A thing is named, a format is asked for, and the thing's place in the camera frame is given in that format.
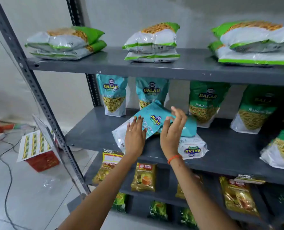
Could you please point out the person's right hand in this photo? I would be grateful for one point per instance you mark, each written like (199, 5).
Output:
(170, 138)

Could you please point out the person's left hand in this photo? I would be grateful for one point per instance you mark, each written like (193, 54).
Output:
(134, 138)

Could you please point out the green ratlami sev packet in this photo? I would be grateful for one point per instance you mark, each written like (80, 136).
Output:
(206, 100)
(283, 146)
(257, 110)
(192, 147)

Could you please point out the green Ratlami Sev packet back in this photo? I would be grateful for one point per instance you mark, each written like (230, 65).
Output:
(206, 100)

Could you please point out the grey metal shelf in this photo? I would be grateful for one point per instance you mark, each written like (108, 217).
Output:
(156, 67)

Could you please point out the stack white-green packets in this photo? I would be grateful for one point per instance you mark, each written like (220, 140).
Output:
(154, 38)

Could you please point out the person's left forearm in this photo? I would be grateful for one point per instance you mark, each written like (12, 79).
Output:
(96, 201)

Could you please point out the person's right forearm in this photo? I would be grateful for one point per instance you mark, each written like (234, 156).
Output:
(199, 201)

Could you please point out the orange wristband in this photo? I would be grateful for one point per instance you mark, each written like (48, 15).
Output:
(174, 158)

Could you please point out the yellow tea packet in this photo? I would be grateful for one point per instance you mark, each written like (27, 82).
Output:
(103, 172)
(144, 177)
(179, 192)
(238, 196)

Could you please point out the dark green tea packet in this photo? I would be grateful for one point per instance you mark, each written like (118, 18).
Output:
(188, 217)
(158, 210)
(120, 202)

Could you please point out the clear plastic wrapper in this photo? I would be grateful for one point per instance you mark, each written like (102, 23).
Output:
(49, 184)

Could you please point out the red crate with label sheet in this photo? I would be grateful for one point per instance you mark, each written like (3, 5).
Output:
(32, 146)

